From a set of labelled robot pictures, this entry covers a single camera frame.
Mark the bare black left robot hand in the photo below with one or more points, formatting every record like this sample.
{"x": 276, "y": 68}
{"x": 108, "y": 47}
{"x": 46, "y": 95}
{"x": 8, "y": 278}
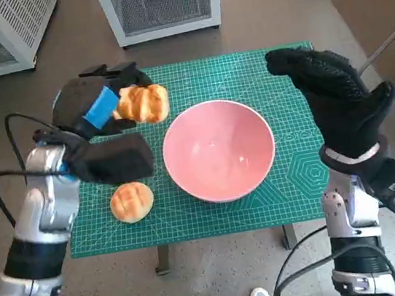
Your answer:
{"x": 69, "y": 99}

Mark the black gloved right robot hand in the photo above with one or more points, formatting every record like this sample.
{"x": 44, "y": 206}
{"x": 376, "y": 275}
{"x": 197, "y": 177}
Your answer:
{"x": 344, "y": 116}

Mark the long braided toy bread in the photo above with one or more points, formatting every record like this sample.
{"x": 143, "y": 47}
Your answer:
{"x": 143, "y": 104}

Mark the round toy bread bun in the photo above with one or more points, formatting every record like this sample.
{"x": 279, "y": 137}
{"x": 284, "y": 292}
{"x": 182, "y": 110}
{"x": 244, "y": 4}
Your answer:
{"x": 131, "y": 201}

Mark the pink bowl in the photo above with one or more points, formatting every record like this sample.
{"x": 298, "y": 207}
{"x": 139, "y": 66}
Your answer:
{"x": 220, "y": 152}

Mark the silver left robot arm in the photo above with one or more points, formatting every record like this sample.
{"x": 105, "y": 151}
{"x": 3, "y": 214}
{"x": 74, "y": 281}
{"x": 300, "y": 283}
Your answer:
{"x": 43, "y": 199}

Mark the wide white mesh cabinet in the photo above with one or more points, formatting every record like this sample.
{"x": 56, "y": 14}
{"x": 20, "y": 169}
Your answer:
{"x": 17, "y": 18}

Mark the black table leg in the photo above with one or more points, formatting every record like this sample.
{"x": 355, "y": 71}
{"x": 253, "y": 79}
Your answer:
{"x": 163, "y": 259}
{"x": 290, "y": 238}

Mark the narrow white mesh cabinet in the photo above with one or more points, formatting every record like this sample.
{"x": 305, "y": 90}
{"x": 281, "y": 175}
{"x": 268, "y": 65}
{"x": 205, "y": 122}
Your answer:
{"x": 162, "y": 2}

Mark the green cutting mat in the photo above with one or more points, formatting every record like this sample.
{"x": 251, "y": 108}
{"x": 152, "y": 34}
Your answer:
{"x": 210, "y": 80}

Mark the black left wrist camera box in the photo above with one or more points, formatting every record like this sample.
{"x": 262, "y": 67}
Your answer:
{"x": 118, "y": 159}

